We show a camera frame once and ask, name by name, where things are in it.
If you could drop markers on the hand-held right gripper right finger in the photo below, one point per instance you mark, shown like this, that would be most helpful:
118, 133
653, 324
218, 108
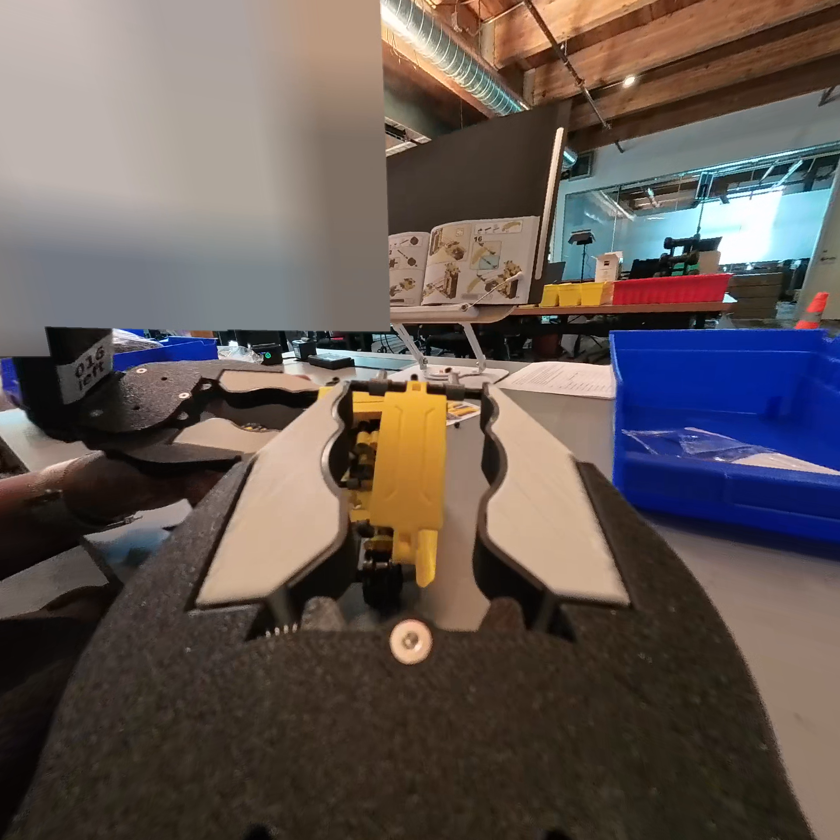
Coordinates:
558, 525

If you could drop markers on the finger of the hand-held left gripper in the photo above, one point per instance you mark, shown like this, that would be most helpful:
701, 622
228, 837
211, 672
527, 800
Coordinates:
229, 436
275, 382

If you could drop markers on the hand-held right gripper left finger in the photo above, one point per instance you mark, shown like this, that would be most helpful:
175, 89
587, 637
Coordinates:
275, 525

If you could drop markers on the yellow black toy brick model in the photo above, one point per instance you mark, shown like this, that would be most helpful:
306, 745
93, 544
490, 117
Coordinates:
426, 558

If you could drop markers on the yellow brick panel with axle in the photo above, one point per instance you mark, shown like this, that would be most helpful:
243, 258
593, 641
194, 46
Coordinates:
410, 459

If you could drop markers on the person's left hand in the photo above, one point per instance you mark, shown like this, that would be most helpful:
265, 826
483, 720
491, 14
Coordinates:
144, 489

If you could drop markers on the black charger green light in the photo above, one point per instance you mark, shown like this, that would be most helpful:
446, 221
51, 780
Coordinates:
268, 354

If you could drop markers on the clear plastic bag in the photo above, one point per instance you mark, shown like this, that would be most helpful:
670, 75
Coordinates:
709, 446
241, 355

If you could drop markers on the grey black charger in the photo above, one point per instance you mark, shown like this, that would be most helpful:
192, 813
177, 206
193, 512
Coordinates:
303, 348

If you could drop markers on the black flat box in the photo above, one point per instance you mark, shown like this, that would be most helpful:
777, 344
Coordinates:
331, 361

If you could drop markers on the blue plastic bin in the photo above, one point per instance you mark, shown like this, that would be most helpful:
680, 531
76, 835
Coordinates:
689, 367
190, 351

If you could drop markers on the printed paper sheets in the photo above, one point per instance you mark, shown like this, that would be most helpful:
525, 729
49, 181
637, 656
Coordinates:
564, 380

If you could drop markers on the yellow printed leaflet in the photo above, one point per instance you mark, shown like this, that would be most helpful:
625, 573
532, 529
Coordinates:
463, 410

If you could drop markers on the yellow plastic bin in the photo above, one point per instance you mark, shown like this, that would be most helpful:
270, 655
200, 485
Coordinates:
571, 295
597, 293
550, 295

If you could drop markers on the open instruction booklet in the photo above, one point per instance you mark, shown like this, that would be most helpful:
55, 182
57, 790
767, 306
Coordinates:
472, 262

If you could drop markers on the small white cardboard box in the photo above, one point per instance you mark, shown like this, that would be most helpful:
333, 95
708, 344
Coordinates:
607, 269

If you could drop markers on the long red plastic bin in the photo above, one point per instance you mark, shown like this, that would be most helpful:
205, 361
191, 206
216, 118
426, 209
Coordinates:
669, 289

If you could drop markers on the black music stand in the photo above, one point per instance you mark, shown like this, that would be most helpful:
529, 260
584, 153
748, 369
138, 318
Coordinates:
581, 239

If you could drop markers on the black pipe assembly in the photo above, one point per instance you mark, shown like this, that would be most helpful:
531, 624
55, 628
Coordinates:
679, 253

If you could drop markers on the orange traffic cone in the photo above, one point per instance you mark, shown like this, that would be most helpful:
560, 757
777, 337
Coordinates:
814, 312

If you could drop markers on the silver ventilation duct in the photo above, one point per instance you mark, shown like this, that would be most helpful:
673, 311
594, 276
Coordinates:
459, 59

